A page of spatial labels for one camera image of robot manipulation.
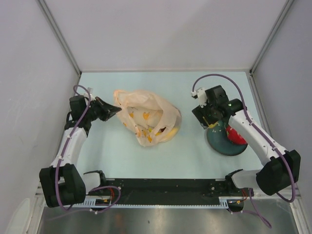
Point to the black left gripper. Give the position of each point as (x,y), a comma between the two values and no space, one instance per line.
(107,110)

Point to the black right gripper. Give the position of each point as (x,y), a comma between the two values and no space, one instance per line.
(199,112)

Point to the yellow fake lemon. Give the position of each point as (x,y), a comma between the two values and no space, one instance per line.
(210,125)

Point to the red fake dragon fruit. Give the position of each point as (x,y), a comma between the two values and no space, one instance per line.
(234,136)

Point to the banana print plastic bag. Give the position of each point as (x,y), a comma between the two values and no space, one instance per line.
(150,117)

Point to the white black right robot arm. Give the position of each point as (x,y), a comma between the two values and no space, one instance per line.
(280,166)

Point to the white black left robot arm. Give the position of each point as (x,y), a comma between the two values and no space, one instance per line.
(61,182)

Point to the teal floral ceramic plate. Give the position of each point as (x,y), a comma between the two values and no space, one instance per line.
(217,139)

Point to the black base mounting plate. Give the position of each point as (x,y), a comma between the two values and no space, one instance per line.
(138,191)

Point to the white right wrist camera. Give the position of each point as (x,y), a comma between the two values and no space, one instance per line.
(200,94)

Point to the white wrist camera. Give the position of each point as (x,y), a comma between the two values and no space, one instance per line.
(200,94)
(89,93)

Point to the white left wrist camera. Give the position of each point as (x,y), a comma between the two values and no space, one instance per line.
(89,93)

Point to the white slotted cable duct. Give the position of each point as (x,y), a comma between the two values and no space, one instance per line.
(91,203)

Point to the aluminium left corner post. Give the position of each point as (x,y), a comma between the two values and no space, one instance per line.
(47,13)

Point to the aluminium corner post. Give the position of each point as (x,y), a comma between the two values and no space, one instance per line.
(273,32)
(47,13)

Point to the aluminium front frame rail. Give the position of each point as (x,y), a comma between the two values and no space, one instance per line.
(287,192)

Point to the aluminium right corner post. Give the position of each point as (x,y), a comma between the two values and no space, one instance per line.
(273,32)

